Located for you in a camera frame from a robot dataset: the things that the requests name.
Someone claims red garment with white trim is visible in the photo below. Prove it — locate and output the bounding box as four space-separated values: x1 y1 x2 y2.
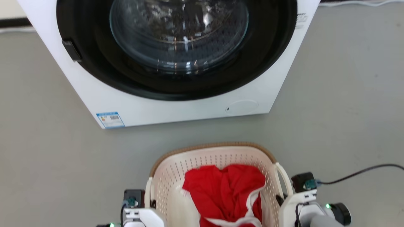
182 164 266 227

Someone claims blue energy label sticker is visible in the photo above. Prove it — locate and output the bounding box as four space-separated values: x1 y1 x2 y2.
96 112 125 129

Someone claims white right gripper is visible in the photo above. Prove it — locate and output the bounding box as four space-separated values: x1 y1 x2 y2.
276 190 317 227

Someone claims white front-load washing machine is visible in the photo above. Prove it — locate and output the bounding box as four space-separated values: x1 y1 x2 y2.
17 0 321 129

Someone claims black wall baseboard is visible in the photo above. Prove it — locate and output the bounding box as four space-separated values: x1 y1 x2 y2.
0 18 33 28

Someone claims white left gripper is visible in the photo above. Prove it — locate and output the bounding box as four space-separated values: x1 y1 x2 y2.
123 207 166 227

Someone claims small printed washer label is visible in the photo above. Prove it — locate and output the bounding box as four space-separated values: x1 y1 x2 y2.
295 13 308 31

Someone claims white floor cable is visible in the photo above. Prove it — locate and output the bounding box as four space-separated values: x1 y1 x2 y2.
319 0 404 7

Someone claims black washer door handle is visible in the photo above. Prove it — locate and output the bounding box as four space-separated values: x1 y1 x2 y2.
62 39 83 62

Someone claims black round washer door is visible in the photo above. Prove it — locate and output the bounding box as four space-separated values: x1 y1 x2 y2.
56 0 298 102

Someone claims cream perforated laundry basket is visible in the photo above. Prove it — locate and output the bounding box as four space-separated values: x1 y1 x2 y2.
145 142 294 227

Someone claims round white filter cover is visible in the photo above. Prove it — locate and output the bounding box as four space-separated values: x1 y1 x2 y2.
225 99 259 115

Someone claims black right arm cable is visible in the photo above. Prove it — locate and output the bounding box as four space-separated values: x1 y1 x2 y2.
316 164 404 185

